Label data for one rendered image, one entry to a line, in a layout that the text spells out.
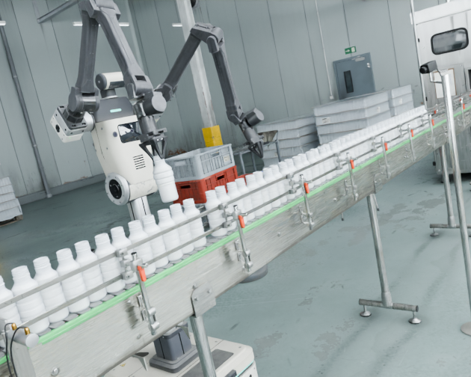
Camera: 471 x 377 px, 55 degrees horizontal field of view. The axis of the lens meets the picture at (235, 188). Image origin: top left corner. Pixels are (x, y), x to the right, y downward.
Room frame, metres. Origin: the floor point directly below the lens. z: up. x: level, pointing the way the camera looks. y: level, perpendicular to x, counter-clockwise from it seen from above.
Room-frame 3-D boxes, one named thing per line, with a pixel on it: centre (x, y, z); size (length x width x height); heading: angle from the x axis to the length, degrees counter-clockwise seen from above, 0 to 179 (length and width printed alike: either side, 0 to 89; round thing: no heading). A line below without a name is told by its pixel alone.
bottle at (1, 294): (1.04, 0.60, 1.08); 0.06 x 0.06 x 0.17
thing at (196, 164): (4.36, 0.28, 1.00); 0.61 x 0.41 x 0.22; 146
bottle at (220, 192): (1.66, 0.06, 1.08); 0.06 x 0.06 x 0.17
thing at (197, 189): (4.37, 0.28, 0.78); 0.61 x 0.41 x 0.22; 146
